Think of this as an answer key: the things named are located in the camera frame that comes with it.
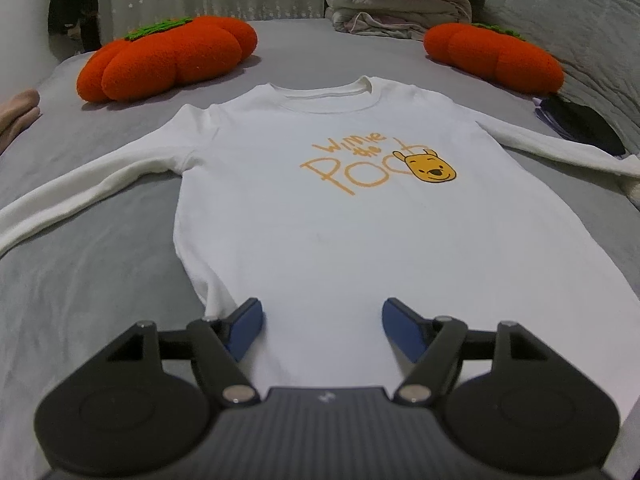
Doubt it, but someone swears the black hanging garment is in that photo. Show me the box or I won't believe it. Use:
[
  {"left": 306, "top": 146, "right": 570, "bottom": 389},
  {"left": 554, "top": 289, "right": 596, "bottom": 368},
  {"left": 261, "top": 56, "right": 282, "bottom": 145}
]
[{"left": 47, "top": 0, "right": 102, "bottom": 54}]

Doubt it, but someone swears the black folded garment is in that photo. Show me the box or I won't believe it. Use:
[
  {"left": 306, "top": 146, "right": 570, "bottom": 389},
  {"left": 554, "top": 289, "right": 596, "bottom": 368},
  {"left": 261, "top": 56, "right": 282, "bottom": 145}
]
[{"left": 541, "top": 94, "right": 627, "bottom": 157}]

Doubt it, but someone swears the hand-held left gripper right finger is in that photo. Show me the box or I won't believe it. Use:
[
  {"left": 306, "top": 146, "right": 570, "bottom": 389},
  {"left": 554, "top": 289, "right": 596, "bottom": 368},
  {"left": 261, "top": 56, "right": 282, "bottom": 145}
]
[{"left": 381, "top": 297, "right": 546, "bottom": 406}]

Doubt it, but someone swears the orange pumpkin cushion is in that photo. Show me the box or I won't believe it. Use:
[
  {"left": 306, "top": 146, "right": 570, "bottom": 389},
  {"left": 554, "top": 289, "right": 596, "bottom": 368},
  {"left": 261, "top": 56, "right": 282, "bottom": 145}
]
[
  {"left": 423, "top": 22, "right": 566, "bottom": 95},
  {"left": 76, "top": 16, "right": 259, "bottom": 104}
]

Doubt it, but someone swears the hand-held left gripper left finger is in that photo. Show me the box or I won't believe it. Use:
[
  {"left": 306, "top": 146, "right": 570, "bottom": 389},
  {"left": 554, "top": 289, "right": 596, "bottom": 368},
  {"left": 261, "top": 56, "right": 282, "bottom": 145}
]
[{"left": 107, "top": 297, "right": 264, "bottom": 406}]

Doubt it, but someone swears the folded grey pink quilt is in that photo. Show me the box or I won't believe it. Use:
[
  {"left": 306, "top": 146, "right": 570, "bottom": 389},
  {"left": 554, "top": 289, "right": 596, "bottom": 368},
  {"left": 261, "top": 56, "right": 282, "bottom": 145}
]
[{"left": 322, "top": 0, "right": 497, "bottom": 42}]

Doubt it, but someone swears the white long-sleeve shirt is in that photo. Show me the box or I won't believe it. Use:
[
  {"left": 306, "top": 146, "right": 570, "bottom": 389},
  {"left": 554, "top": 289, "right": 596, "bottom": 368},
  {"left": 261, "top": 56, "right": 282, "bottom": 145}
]
[{"left": 0, "top": 75, "right": 640, "bottom": 480}]

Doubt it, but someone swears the grey quilted bedspread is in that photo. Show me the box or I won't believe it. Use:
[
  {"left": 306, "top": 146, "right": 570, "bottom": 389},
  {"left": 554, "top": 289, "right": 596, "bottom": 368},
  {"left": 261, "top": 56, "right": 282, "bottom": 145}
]
[{"left": 450, "top": 0, "right": 640, "bottom": 157}]

